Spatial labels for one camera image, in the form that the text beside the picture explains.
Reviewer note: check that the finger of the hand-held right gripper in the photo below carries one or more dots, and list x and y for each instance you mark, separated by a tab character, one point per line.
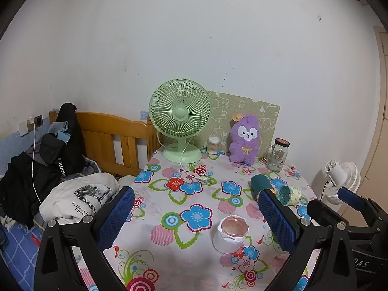
321	213
353	199

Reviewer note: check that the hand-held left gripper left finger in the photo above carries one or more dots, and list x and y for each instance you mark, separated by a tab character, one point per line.
116	215

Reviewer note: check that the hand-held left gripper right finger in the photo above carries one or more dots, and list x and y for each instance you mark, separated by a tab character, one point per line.
277	221

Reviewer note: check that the white paper cup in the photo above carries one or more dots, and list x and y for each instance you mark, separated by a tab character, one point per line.
230	233

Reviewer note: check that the small green patterned cup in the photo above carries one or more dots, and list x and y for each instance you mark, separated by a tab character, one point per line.
290	195

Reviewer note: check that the teal cup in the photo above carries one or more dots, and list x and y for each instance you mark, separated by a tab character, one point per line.
257	185

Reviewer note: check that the white standing fan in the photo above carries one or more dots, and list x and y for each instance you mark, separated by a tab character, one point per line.
341	178

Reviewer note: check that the white printed shirt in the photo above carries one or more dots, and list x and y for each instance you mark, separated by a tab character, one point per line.
78	197

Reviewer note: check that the glass jar with pink lid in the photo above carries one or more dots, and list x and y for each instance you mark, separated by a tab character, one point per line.
277	156

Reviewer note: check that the floral tablecloth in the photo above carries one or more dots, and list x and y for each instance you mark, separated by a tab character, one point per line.
188	218

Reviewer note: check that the wooden bed headboard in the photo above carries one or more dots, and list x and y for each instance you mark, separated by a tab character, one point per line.
100	136

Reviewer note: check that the black hanging jacket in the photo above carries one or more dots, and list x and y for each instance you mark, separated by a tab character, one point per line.
71	139

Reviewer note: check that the purple plush toy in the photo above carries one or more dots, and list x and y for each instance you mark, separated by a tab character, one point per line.
244	139

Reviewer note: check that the black bag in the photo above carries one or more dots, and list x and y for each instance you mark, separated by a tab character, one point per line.
50	150

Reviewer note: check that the blue face mask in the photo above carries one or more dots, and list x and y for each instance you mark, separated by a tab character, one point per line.
63	136

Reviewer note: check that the cotton swab container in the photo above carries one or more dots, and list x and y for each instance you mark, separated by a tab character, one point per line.
213	145

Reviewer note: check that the pile of black clothes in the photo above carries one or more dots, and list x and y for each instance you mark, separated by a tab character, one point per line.
21	185

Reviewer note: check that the green patterned board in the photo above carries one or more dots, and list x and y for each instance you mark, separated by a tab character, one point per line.
266	118

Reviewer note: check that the blue checked bedsheet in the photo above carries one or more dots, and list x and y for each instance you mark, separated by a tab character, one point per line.
18	248

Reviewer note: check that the green desk fan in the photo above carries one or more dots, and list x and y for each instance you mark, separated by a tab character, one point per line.
180	112

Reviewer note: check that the wall socket with charger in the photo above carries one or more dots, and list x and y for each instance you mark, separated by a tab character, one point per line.
30	124

